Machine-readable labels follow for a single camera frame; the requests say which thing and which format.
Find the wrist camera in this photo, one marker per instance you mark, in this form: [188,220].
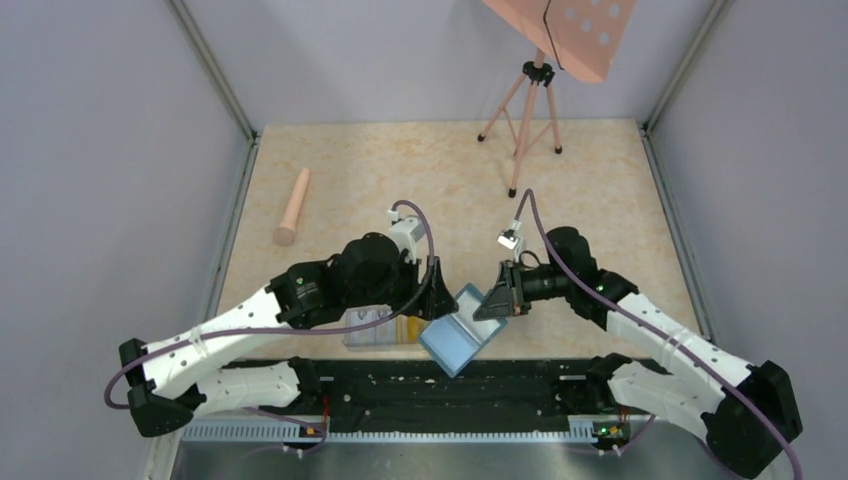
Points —
[511,237]
[406,232]

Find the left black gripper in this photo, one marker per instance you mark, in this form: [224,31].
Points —
[438,297]

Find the pink cylindrical handle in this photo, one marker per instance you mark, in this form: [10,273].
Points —
[285,232]

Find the blue card holder wallet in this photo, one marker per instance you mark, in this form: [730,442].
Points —
[453,340]

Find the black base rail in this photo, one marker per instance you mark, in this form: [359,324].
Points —
[488,396]

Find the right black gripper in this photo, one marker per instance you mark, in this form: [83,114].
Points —
[506,297]

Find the pink tripod stand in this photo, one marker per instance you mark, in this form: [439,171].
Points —
[538,75]

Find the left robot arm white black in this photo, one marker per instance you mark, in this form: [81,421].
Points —
[171,382]

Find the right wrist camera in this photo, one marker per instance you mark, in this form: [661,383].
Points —
[511,237]

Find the clear acrylic card stand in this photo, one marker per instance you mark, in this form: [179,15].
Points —
[401,332]

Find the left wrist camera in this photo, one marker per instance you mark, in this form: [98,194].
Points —
[406,232]

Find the pink perforated board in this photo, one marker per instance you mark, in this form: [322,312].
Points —
[582,36]

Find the aluminium slotted rail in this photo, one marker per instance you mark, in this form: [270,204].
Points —
[255,430]

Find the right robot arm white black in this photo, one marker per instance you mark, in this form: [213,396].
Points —
[743,414]

